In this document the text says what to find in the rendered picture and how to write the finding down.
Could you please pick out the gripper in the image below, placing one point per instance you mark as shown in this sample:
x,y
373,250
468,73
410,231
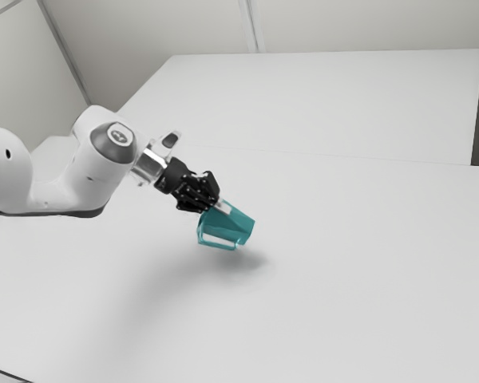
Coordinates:
x,y
175,177

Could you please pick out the teal faceted mug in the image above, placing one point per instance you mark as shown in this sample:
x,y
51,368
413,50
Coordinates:
x,y
229,229

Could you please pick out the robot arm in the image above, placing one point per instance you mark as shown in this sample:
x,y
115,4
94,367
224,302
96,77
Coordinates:
x,y
60,179

